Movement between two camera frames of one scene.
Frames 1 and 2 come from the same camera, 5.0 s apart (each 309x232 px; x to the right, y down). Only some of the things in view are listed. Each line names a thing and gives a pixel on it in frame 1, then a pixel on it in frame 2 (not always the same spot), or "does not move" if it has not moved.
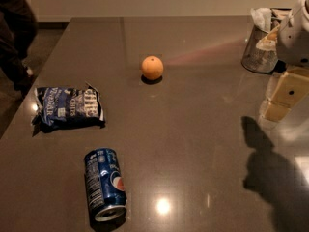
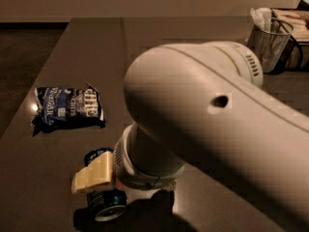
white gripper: (294, 39) → (133, 174)
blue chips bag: (68, 107) does not move
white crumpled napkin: (262, 17) does not move
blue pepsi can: (106, 184) does not move
